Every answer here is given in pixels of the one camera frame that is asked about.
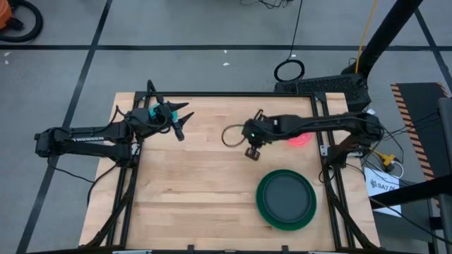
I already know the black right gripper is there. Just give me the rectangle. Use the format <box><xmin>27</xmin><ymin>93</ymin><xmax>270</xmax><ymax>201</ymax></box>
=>
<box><xmin>242</xmin><ymin>109</ymin><xmax>280</xmax><ymax>162</ymax></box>

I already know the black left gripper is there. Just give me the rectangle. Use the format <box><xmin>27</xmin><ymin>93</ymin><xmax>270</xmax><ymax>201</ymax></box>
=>
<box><xmin>132</xmin><ymin>94</ymin><xmax>195</xmax><ymax>141</ymax></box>

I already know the small clear green plate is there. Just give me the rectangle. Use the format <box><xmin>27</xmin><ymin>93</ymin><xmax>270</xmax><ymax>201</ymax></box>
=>
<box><xmin>221</xmin><ymin>123</ymin><xmax>248</xmax><ymax>148</ymax></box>

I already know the small clear blue plate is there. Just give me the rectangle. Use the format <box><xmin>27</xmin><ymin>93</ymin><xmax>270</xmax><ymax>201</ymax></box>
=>
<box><xmin>147</xmin><ymin>103</ymin><xmax>180</xmax><ymax>123</ymax></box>

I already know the large green plastic plate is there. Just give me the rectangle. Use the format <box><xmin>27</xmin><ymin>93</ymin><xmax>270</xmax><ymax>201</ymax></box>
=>
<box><xmin>255</xmin><ymin>169</ymin><xmax>318</xmax><ymax>232</ymax></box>

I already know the dark slate plastic plate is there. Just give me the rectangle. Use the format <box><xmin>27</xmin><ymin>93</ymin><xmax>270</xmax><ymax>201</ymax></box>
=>
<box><xmin>262</xmin><ymin>174</ymin><xmax>313</xmax><ymax>224</ymax></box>

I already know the small clear red plate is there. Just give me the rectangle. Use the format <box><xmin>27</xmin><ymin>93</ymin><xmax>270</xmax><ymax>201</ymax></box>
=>
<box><xmin>287</xmin><ymin>131</ymin><xmax>314</xmax><ymax>147</ymax></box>

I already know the yellow plug connector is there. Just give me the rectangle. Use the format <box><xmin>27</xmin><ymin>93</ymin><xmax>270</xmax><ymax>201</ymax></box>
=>
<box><xmin>374</xmin><ymin>150</ymin><xmax>396</xmax><ymax>167</ymax></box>

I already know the white printed paper sheet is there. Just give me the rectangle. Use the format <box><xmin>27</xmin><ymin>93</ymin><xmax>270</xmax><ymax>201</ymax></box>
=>
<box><xmin>363</xmin><ymin>166</ymin><xmax>403</xmax><ymax>217</ymax></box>

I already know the black slanted pole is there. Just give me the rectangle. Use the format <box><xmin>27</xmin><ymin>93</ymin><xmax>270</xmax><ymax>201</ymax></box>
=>
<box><xmin>340</xmin><ymin>0</ymin><xmax>423</xmax><ymax>84</ymax></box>

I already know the dark cabinet with striped edge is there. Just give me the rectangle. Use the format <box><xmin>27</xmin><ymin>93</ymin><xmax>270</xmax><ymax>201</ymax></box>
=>
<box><xmin>390</xmin><ymin>82</ymin><xmax>452</xmax><ymax>181</ymax></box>

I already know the black metal beam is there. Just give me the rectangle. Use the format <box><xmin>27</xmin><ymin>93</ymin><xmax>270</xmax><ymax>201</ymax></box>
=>
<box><xmin>369</xmin><ymin>174</ymin><xmax>452</xmax><ymax>210</ymax></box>

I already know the orange vacuum cleaner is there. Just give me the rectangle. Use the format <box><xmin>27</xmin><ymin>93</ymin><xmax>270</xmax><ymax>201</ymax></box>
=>
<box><xmin>0</xmin><ymin>0</ymin><xmax>13</xmax><ymax>31</ymax></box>

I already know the black metal table frame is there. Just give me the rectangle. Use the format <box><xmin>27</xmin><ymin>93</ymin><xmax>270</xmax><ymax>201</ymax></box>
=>
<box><xmin>83</xmin><ymin>79</ymin><xmax>381</xmax><ymax>254</ymax></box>

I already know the coiled black cable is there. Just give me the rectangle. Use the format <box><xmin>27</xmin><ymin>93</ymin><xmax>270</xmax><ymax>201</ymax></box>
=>
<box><xmin>273</xmin><ymin>0</ymin><xmax>306</xmax><ymax>83</ymax></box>

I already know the yellow cable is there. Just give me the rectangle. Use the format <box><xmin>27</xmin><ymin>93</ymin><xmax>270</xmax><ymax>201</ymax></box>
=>
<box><xmin>355</xmin><ymin>0</ymin><xmax>379</xmax><ymax>74</ymax></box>

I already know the black hose ring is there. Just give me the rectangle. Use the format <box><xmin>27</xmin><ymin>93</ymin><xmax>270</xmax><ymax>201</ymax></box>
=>
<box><xmin>0</xmin><ymin>0</ymin><xmax>44</xmax><ymax>43</ymax></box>

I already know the grey metal post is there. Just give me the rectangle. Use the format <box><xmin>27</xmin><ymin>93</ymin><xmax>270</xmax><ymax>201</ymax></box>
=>
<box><xmin>437</xmin><ymin>97</ymin><xmax>452</xmax><ymax>254</ymax></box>

